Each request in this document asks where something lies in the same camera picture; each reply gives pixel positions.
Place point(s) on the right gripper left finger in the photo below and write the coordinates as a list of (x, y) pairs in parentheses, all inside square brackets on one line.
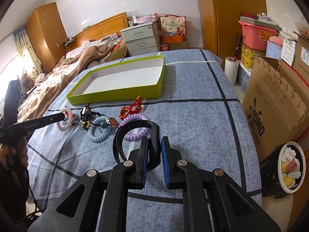
[(140, 158)]

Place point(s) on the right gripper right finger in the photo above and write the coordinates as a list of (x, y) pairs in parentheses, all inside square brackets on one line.
[(174, 178)]

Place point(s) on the black wristband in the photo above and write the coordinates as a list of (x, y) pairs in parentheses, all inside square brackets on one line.
[(154, 144)]

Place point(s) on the left hand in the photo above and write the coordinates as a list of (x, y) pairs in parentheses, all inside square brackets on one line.
[(7, 151)]

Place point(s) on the blue plaid table cloth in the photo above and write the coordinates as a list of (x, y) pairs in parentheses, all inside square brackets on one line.
[(198, 111)]

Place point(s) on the brown fleece blanket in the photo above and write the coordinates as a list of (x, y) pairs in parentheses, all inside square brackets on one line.
[(37, 103)]

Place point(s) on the floral window curtain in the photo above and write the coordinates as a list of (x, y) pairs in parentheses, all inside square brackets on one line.
[(26, 51)]

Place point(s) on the green shallow cardboard tray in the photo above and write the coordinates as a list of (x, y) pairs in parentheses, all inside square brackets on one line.
[(121, 81)]

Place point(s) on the wooden corner cabinet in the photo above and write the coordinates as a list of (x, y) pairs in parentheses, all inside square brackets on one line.
[(47, 35)]

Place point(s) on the black bagged trash bin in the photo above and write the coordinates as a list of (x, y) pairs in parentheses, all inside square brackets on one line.
[(284, 172)]

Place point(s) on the white paper roll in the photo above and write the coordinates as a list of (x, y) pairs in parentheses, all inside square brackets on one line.
[(231, 69)]

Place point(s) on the large brown cardboard box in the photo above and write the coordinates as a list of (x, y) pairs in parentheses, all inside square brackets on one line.
[(275, 105)]

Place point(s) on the white three drawer cabinet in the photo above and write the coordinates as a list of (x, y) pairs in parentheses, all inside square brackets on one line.
[(142, 39)]

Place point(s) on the orange box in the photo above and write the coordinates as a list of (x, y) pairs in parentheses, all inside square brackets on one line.
[(173, 39)]

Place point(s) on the yellow patterned box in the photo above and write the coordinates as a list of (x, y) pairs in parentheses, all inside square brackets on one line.
[(248, 55)]

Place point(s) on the wooden bed headboard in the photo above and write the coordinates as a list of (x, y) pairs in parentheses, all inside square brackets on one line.
[(100, 30)]

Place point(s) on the red patterned gift bag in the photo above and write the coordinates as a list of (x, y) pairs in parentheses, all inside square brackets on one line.
[(173, 25)]

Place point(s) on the pink plastic storage bin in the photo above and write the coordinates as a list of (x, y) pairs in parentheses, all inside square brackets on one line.
[(256, 37)]

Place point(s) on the light blue pink-lidded box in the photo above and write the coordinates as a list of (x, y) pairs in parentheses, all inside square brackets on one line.
[(274, 47)]

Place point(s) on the tall wooden wardrobe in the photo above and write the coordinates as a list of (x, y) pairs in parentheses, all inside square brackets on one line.
[(219, 20)]

